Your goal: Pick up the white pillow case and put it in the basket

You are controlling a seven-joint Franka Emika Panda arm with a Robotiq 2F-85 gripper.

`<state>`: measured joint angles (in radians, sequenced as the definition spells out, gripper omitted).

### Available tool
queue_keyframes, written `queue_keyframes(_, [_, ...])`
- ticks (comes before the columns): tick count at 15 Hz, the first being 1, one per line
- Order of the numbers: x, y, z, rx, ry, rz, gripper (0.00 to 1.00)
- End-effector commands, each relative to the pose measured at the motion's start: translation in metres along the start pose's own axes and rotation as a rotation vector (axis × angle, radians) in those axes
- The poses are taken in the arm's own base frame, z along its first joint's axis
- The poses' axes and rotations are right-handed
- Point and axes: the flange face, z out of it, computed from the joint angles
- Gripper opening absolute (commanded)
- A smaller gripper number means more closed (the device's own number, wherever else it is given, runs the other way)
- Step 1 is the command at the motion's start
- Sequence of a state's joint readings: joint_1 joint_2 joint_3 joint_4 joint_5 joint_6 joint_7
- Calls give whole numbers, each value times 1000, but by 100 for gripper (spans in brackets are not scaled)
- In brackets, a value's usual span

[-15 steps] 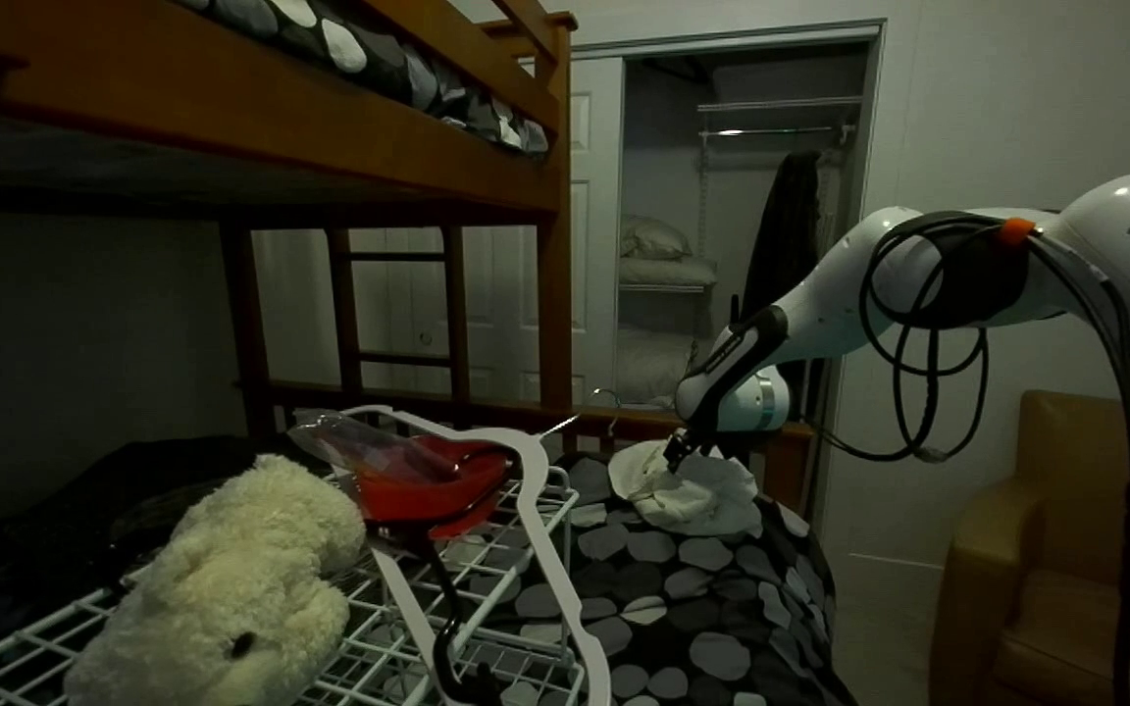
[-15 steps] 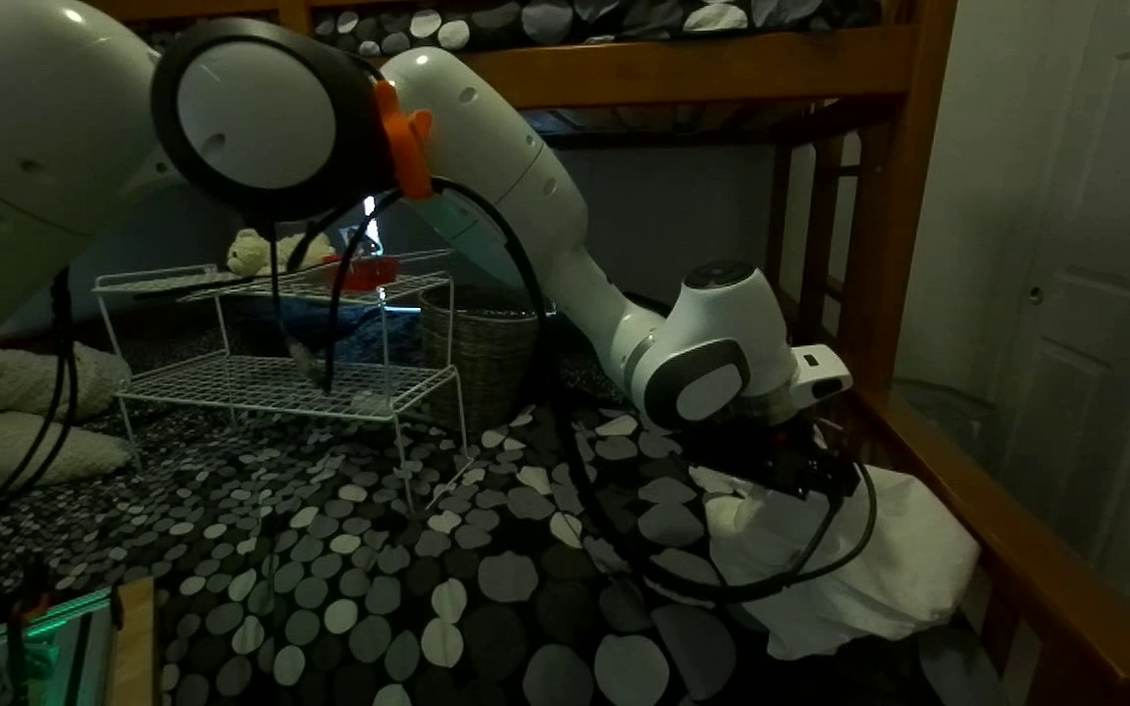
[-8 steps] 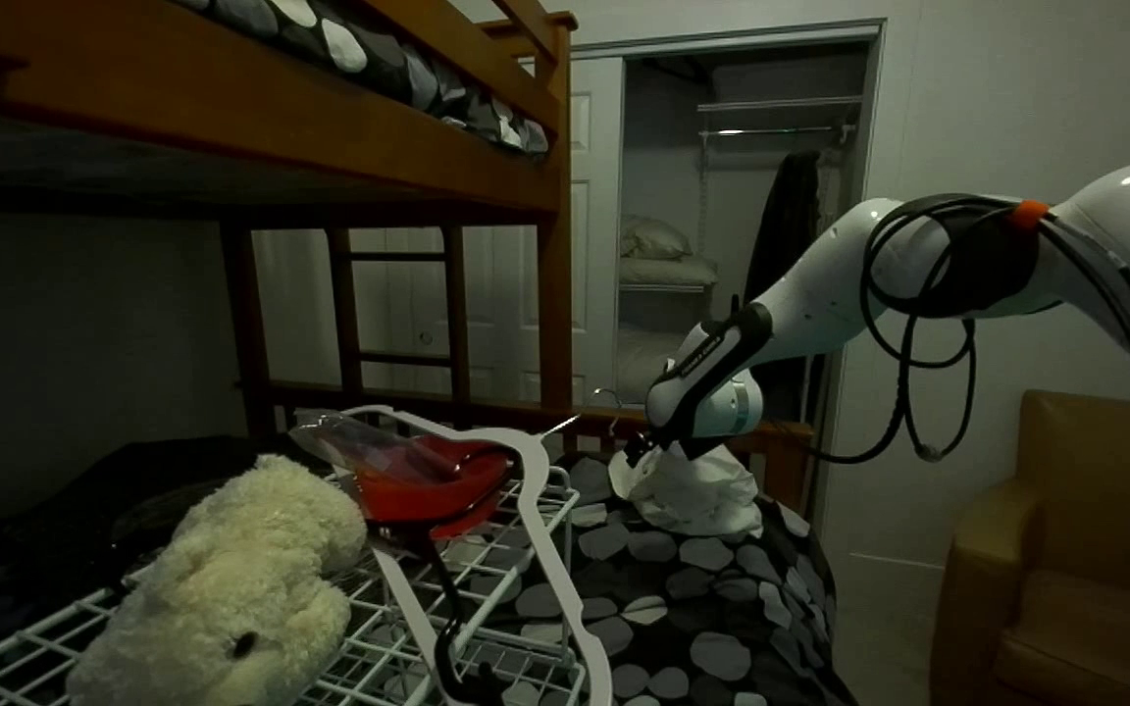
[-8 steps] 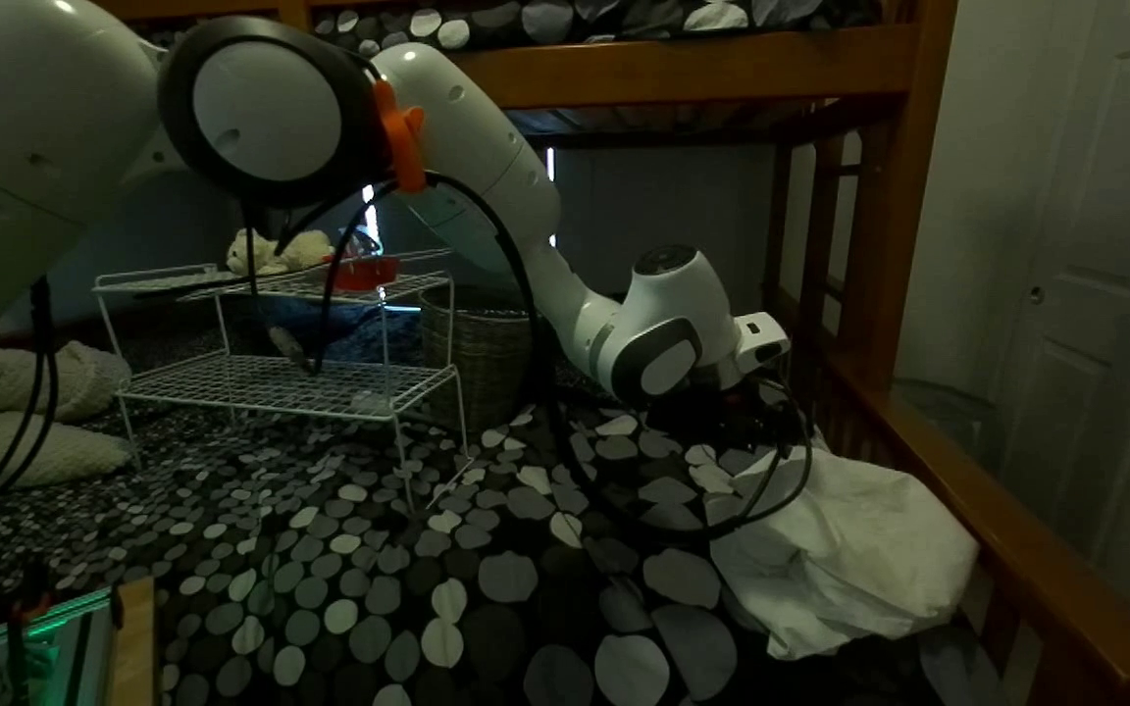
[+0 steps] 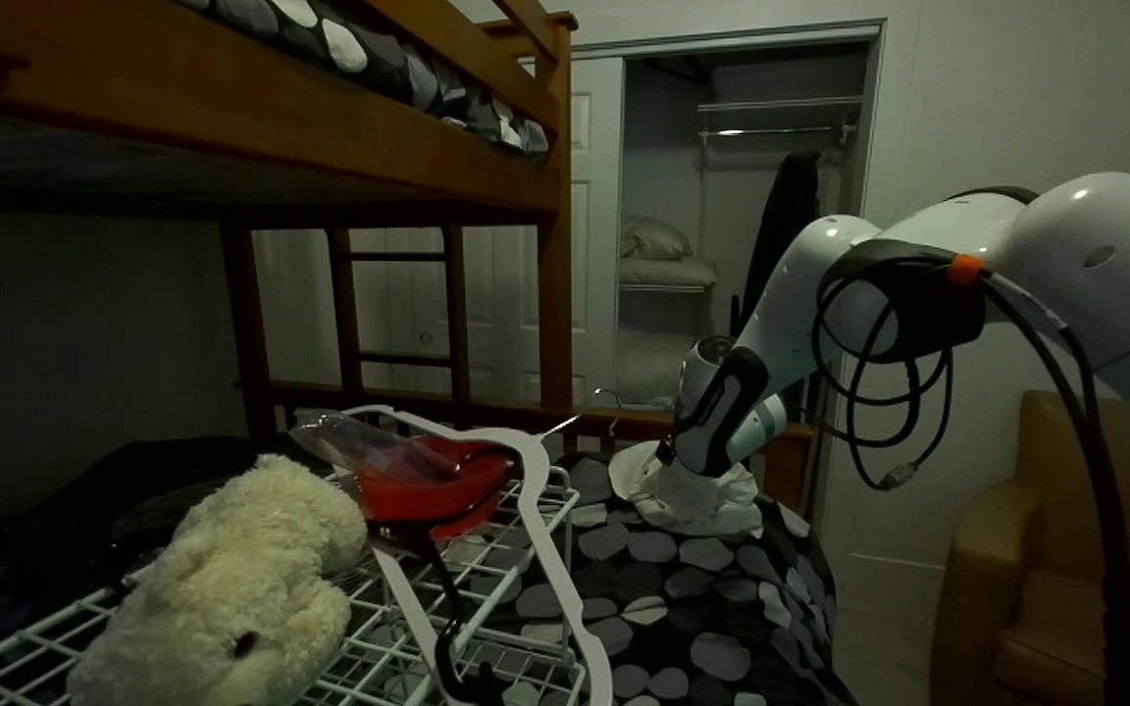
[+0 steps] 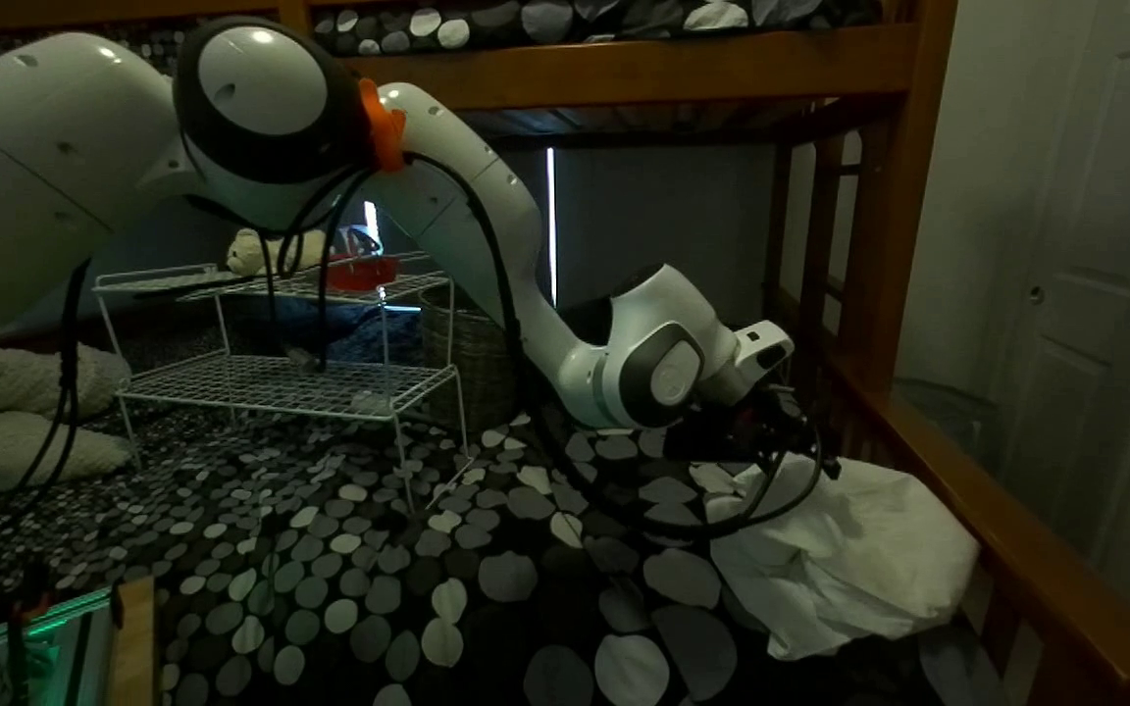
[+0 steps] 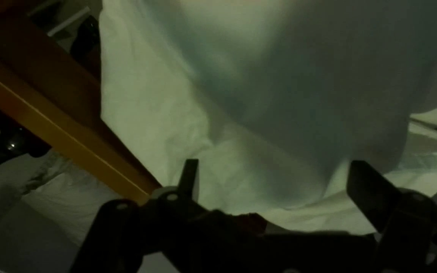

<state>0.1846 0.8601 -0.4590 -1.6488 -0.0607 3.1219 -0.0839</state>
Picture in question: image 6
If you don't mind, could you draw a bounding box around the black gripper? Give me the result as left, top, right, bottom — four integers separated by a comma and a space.
682, 382, 841, 486

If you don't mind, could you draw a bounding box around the white pillow case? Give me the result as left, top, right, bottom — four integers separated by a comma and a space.
700, 447, 984, 661

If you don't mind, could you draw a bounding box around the dark window blind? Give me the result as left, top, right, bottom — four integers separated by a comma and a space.
554, 136, 781, 329

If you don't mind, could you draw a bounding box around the brown woven hamper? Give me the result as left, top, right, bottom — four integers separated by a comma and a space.
415, 297, 530, 435

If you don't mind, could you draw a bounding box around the white panel door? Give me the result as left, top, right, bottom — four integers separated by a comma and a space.
896, 0, 1130, 652

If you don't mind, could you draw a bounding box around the red container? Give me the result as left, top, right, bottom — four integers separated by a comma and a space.
326, 246, 406, 297

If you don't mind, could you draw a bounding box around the black grey spotted bedspread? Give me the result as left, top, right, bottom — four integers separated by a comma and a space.
0, 401, 989, 706

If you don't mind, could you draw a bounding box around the spotted bunk bedding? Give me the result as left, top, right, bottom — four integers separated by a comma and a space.
308, 0, 892, 55

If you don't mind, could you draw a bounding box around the cream stuffed toy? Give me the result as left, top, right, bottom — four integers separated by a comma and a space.
224, 223, 334, 284

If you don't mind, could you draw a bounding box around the small wooden board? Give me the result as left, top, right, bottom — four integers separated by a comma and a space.
109, 571, 160, 706

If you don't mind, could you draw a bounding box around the green lit box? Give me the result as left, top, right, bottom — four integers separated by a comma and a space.
0, 583, 119, 706

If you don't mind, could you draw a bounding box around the folded beige blanket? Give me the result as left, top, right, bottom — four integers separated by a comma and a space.
0, 340, 135, 423
0, 409, 136, 497

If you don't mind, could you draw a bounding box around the wooden bunk bed frame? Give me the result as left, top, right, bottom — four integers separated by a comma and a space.
0, 0, 1130, 706

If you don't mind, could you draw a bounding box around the white wire rack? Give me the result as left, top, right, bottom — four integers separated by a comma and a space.
92, 259, 473, 463

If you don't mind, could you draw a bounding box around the black hanging base cable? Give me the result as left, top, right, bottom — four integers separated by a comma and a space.
0, 255, 95, 618

